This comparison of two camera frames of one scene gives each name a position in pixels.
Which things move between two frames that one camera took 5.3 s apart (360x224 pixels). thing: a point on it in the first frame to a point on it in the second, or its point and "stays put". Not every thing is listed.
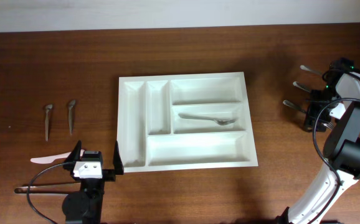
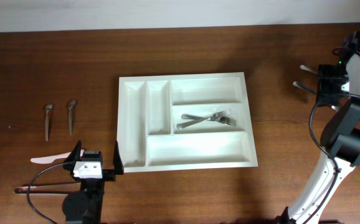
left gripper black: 109,174 stays put
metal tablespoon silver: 304,68 stays put
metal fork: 293,105 to 215,117
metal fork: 223,121 stays put
